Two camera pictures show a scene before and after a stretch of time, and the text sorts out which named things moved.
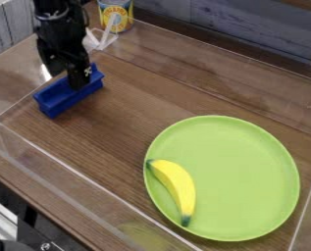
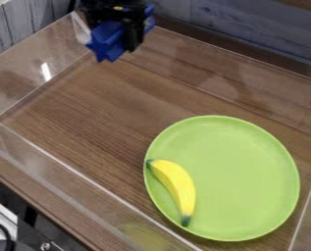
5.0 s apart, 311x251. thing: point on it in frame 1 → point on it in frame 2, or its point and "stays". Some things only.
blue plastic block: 61,94 → 106,41
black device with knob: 42,238 stays
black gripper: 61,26 → 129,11
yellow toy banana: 179,185 stays
